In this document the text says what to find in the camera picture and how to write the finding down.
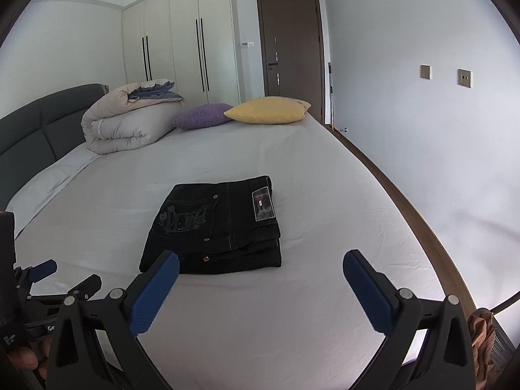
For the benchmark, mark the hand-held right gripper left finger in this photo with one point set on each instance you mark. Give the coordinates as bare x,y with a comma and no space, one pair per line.
156,292

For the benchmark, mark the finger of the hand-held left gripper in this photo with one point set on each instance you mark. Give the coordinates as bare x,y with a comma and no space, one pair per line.
85,285
44,269

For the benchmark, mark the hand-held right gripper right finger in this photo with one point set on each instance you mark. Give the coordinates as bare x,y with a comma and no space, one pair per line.
365,288

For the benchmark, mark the black denim pants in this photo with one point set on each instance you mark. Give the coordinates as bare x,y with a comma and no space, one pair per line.
211,231

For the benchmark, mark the person's left hand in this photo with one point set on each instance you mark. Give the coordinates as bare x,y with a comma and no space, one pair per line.
24,359

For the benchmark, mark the flat white pillow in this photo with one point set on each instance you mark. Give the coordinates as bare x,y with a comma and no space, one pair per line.
48,183

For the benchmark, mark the bed with white sheet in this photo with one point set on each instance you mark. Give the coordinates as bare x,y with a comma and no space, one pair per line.
304,211

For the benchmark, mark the brown crumpled cloth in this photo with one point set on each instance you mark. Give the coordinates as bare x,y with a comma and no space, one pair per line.
479,333

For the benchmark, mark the dark grey padded headboard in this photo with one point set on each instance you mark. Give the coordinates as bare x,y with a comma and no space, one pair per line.
24,138

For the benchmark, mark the grey mesh basket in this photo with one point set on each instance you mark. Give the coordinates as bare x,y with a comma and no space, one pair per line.
500,347

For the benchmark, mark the folded beige duvet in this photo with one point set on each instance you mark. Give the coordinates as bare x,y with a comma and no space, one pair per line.
122,126

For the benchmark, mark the purple pillow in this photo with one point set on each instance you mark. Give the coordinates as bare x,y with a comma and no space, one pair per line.
201,117

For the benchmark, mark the folded blue-grey blanket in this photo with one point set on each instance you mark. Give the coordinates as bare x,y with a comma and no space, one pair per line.
158,93

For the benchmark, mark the thin leaning stick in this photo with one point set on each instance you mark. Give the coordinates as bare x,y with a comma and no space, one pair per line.
331,89

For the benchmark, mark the yellow pillow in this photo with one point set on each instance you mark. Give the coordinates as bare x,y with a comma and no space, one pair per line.
268,110

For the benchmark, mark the brown wooden door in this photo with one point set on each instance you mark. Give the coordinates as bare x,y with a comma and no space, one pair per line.
292,48

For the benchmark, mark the cream built-in wardrobe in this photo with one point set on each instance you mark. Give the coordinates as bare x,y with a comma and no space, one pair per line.
178,40

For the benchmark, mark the square metal wall switch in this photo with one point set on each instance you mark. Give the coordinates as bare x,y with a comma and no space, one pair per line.
425,72
464,78

